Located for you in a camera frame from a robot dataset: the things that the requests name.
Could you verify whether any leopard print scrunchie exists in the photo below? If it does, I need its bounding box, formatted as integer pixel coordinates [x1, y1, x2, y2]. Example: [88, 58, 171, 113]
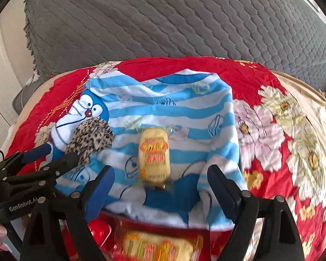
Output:
[65, 118, 115, 167]

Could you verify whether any yellow snack cake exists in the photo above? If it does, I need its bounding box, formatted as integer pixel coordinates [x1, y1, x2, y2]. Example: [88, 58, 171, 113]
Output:
[138, 127, 171, 188]
[112, 229, 204, 261]

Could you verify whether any red floral bedspread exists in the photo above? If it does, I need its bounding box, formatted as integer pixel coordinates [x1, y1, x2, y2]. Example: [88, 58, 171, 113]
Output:
[8, 57, 326, 260]

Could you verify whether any blue striped cartoon cloth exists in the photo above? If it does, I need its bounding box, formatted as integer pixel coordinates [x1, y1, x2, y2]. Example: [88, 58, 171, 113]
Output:
[47, 70, 246, 231]

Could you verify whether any grey quilted pillow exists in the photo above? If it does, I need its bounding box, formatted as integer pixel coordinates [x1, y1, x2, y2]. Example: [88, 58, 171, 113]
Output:
[25, 0, 326, 92]

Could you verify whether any white charging cable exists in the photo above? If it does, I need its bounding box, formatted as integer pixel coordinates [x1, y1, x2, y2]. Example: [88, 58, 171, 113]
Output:
[0, 73, 42, 131]

